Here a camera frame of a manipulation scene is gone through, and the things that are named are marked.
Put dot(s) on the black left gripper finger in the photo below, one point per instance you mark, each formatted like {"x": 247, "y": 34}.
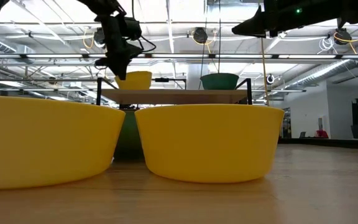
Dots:
{"x": 122, "y": 67}
{"x": 113, "y": 63}

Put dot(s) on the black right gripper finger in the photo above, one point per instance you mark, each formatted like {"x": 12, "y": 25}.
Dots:
{"x": 250, "y": 26}

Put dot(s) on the yellow plastic mini bowl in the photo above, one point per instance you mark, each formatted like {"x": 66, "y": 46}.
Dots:
{"x": 42, "y": 143}
{"x": 210, "y": 143}
{"x": 137, "y": 81}

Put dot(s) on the patterned mini bowl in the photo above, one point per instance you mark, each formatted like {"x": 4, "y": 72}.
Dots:
{"x": 129, "y": 137}
{"x": 219, "y": 81}

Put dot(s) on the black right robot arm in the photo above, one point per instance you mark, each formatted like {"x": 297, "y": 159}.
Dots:
{"x": 328, "y": 12}

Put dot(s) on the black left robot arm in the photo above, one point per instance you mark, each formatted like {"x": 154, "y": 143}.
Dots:
{"x": 98, "y": 4}

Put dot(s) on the small wooden shelf riser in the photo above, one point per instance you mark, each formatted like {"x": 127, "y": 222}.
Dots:
{"x": 172, "y": 96}

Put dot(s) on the small red object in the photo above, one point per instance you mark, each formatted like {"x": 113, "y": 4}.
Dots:
{"x": 322, "y": 134}

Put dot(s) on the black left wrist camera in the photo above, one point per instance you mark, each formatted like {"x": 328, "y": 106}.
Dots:
{"x": 133, "y": 28}

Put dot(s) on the silver ventilation duct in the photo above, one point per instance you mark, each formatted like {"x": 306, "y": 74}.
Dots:
{"x": 331, "y": 72}

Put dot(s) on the black aluminium table frame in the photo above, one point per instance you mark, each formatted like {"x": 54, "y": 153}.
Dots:
{"x": 337, "y": 143}

